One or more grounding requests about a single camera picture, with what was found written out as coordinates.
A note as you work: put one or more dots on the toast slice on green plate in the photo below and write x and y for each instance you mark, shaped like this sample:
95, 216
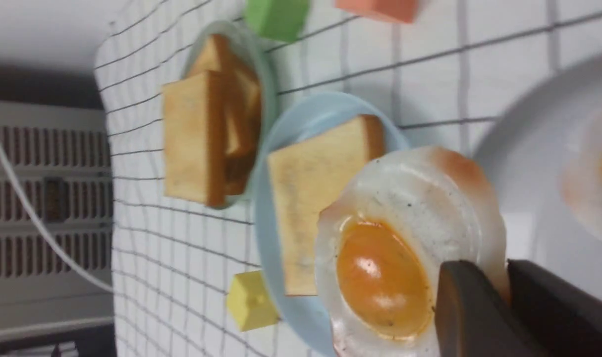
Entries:
242, 94

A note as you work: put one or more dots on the light blue plate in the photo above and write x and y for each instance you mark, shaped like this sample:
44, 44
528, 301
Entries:
311, 116

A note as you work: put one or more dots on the white vented appliance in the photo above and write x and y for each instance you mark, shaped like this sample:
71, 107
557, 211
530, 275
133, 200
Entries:
62, 161

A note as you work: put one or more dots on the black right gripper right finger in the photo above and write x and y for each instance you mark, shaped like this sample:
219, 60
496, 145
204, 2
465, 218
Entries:
564, 320

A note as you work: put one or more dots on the orange cube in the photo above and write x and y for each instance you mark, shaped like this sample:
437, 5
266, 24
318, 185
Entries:
394, 11

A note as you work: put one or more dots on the green cube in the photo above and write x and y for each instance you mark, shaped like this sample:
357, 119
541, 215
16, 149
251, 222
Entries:
278, 20

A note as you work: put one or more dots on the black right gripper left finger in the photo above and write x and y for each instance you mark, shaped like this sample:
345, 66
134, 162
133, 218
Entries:
472, 320

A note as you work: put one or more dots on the grey plate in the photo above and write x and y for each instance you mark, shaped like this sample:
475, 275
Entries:
524, 157

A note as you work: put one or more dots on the bottom toast on green plate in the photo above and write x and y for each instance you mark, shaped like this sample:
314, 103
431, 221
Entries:
237, 170

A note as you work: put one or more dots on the fried egg front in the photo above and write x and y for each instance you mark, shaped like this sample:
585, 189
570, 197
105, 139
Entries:
381, 244

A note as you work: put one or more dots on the fried egg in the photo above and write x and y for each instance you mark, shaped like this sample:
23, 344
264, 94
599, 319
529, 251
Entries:
381, 244
581, 183

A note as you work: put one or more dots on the white black-grid tablecloth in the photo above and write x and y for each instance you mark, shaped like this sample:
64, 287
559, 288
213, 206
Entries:
443, 80

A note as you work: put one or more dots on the yellow cube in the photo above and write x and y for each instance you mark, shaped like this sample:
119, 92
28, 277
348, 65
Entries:
249, 302

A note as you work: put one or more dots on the green plate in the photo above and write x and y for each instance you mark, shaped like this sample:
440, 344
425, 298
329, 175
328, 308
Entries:
246, 46

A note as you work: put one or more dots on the toast slice top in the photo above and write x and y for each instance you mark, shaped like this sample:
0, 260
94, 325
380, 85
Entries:
195, 138

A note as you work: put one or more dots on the fried egg back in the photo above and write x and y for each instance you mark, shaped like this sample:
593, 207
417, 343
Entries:
581, 183

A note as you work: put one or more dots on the toast slice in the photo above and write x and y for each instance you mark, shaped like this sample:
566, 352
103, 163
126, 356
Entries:
309, 176
242, 94
195, 138

